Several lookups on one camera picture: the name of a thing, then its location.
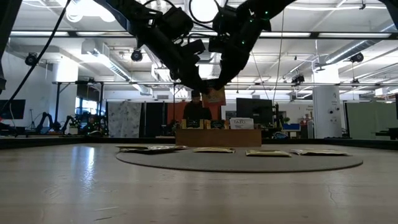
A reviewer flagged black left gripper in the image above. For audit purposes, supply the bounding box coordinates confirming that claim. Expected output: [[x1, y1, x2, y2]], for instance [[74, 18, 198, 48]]
[[146, 29, 211, 95]]

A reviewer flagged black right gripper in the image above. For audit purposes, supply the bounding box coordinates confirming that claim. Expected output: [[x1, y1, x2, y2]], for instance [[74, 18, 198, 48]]
[[208, 18, 271, 91]]

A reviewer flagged orange white Tazo tea packet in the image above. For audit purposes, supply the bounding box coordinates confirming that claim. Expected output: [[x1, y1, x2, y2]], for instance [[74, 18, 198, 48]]
[[229, 117, 254, 130]]

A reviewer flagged wooden tea organizer box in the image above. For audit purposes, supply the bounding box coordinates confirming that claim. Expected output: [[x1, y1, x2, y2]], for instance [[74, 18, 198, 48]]
[[175, 129, 262, 147]]

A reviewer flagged person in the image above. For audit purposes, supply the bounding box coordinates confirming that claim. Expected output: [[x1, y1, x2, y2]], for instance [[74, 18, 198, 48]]
[[182, 89, 213, 122]]

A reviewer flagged orange divider panel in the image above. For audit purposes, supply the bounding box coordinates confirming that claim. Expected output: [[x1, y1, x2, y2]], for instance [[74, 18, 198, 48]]
[[167, 101, 222, 125]]

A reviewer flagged black computer monitor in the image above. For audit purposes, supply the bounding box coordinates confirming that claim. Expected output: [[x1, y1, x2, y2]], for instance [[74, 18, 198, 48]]
[[235, 97, 274, 128]]

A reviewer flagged black divider panel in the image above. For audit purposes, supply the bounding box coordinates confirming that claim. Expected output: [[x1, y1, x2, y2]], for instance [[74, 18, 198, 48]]
[[144, 101, 169, 138]]

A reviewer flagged black ceiling spotlight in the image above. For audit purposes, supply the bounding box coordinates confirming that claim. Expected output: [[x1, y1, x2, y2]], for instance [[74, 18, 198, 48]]
[[24, 52, 40, 67], [291, 73, 306, 85], [130, 49, 144, 62], [349, 52, 365, 64]]

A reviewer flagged patterned divider screen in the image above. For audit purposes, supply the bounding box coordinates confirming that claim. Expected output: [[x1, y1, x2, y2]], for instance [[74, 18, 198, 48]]
[[107, 101, 143, 139]]

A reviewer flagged blue storage bin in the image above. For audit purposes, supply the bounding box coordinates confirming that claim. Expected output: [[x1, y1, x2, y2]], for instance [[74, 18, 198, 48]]
[[281, 123, 302, 132]]

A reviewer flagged round grey mat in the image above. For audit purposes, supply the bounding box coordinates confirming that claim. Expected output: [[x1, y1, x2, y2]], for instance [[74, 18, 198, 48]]
[[115, 148, 364, 174]]

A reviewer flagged white pillar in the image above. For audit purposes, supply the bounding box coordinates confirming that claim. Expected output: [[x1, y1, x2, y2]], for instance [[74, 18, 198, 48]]
[[312, 85, 343, 139]]

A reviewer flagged grey divider panel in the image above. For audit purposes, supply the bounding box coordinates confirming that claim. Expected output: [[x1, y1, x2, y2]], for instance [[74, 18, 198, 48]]
[[346, 101, 398, 140]]

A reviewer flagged black background rig frame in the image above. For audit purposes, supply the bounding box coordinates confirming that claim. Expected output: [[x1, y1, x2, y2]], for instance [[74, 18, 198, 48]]
[[172, 81, 220, 121]]

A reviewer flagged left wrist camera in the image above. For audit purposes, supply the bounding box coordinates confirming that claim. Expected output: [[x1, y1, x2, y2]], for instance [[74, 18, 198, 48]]
[[155, 6, 194, 35]]

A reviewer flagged black wall monitor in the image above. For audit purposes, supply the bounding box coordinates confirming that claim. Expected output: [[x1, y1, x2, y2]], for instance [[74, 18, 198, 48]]
[[0, 99, 27, 121]]

